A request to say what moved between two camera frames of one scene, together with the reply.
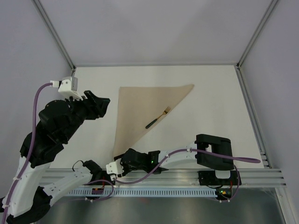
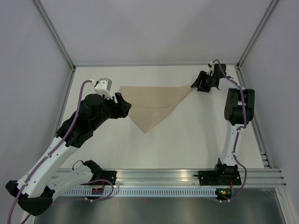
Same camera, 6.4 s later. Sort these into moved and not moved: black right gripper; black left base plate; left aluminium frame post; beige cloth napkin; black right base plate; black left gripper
Moved: black left gripper; black right gripper; beige cloth napkin
Not moved: black right base plate; left aluminium frame post; black left base plate
